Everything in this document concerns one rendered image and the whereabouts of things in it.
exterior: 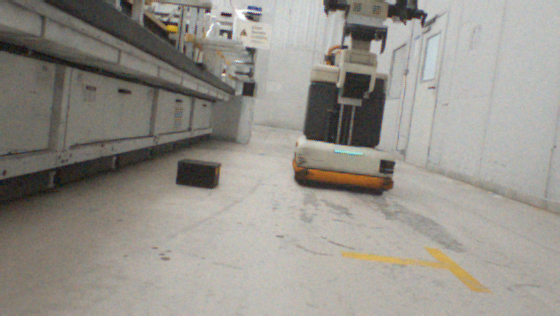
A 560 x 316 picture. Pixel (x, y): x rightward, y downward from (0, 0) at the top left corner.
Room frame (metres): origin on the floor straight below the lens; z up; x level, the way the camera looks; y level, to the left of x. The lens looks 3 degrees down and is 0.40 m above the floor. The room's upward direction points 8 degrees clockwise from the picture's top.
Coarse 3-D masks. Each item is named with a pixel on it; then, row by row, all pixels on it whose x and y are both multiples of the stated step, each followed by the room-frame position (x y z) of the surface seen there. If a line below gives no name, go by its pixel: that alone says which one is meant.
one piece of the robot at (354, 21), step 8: (352, 16) 2.61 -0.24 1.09; (360, 16) 2.61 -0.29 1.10; (344, 24) 2.57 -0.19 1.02; (352, 24) 2.53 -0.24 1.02; (360, 24) 2.53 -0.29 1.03; (368, 24) 2.52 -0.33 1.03; (376, 24) 2.52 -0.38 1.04; (344, 32) 2.55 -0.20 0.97; (360, 32) 2.62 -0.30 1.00; (376, 32) 2.57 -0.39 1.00; (384, 32) 2.54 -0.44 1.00; (344, 40) 2.54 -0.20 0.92; (360, 40) 2.64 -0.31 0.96; (368, 40) 2.63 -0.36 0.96; (376, 40) 2.65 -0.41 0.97; (384, 40) 2.57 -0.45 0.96; (384, 48) 2.56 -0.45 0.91
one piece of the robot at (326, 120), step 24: (336, 48) 3.10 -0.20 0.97; (312, 72) 2.90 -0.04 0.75; (336, 72) 2.89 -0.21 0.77; (312, 96) 2.88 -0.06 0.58; (336, 96) 2.87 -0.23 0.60; (384, 96) 2.91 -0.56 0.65; (312, 120) 2.88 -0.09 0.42; (336, 120) 2.87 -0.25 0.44; (360, 120) 2.90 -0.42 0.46; (360, 144) 2.92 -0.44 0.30
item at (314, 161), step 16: (304, 144) 2.57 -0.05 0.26; (320, 144) 2.58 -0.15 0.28; (336, 144) 2.76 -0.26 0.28; (304, 160) 2.55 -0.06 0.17; (320, 160) 2.55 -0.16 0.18; (336, 160) 2.56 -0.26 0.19; (352, 160) 2.56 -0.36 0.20; (368, 160) 2.57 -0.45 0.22; (384, 160) 2.61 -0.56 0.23; (304, 176) 2.55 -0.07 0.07; (320, 176) 2.55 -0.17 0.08; (336, 176) 2.55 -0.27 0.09; (352, 176) 2.56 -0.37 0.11; (368, 176) 2.57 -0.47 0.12; (384, 176) 2.58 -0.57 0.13
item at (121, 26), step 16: (48, 0) 1.05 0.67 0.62; (64, 0) 1.07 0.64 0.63; (80, 0) 1.15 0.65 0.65; (96, 0) 1.25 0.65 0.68; (80, 16) 1.21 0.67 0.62; (96, 16) 1.26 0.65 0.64; (112, 16) 1.38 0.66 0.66; (128, 16) 1.52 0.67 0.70; (112, 32) 1.43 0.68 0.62; (128, 32) 1.53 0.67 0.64; (144, 32) 1.70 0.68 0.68; (144, 48) 1.76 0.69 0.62; (160, 48) 1.95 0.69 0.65; (176, 64) 2.29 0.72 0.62; (192, 64) 2.67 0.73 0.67; (208, 80) 3.33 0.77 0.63
